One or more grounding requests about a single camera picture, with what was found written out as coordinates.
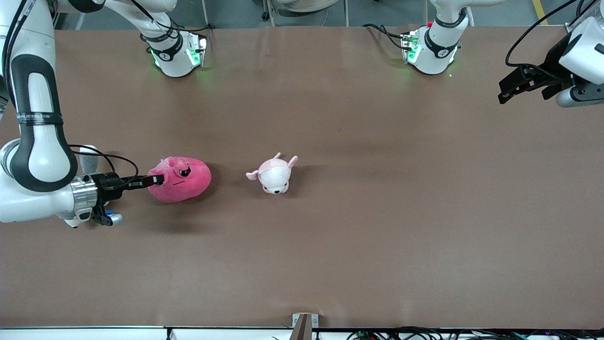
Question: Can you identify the hot pink round plush toy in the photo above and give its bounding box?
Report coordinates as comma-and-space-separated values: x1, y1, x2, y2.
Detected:
148, 156, 212, 204

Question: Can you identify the grey white husky plush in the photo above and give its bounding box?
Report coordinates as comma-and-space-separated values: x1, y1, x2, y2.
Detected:
64, 144, 101, 229

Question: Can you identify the light pink plush puppy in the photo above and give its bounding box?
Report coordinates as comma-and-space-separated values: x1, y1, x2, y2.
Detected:
245, 152, 299, 195

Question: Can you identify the white chair with metal legs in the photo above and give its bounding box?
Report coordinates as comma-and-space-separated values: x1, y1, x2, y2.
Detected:
262, 0, 350, 27

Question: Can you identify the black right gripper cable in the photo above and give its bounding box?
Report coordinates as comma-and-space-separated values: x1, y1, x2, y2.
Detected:
68, 144, 140, 182

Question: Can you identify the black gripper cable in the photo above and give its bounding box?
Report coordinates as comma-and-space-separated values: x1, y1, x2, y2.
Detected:
68, 144, 140, 182
505, 0, 595, 76

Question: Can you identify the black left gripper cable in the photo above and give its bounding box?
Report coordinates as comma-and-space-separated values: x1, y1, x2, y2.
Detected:
505, 0, 595, 76

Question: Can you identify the black left arm base cable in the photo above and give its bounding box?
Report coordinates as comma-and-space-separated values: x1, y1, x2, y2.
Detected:
362, 23, 407, 51

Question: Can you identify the black arm base cable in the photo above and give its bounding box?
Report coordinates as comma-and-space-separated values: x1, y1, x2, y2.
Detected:
130, 0, 211, 44
362, 23, 407, 51

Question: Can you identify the white table edge rail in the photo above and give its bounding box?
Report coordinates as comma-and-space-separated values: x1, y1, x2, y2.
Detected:
0, 325, 604, 340

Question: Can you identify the black right arm base cable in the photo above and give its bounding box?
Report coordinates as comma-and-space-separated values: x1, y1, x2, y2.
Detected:
130, 0, 211, 44

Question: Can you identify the black cable bundle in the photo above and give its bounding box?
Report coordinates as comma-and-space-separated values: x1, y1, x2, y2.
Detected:
347, 327, 604, 340

